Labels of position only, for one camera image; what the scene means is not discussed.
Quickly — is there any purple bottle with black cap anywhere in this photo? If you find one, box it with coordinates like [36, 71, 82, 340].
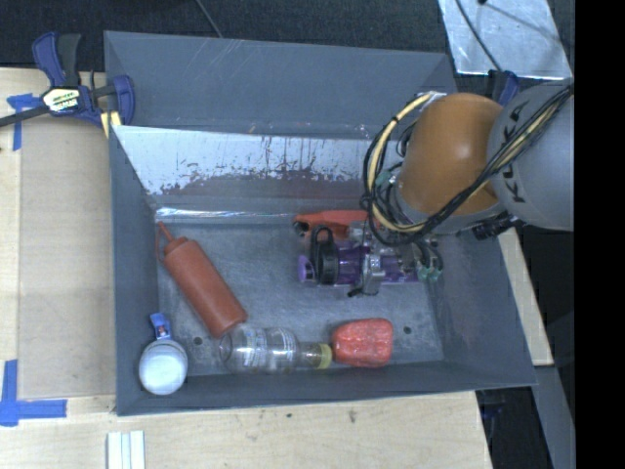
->
[297, 226, 421, 287]

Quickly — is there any orange plastic tool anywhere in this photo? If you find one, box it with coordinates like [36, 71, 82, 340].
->
[292, 209, 373, 239]

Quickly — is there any red sponge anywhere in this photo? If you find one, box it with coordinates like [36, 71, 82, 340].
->
[330, 317, 396, 369]

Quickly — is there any clear plastic bottle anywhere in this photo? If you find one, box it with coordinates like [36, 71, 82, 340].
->
[218, 323, 334, 376]

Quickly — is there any red-brown squeeze bottle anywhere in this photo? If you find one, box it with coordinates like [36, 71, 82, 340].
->
[155, 220, 249, 340]

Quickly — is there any grey metal bin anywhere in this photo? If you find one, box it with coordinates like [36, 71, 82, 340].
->
[103, 30, 539, 417]

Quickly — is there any white spray bottle blue nozzle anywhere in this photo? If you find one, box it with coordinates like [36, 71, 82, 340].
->
[138, 312, 189, 397]

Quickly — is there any pale wood board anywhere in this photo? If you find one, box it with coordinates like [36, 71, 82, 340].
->
[16, 114, 118, 401]

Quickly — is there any black cylinder on white bracket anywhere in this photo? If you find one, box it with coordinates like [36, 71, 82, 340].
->
[471, 215, 521, 241]

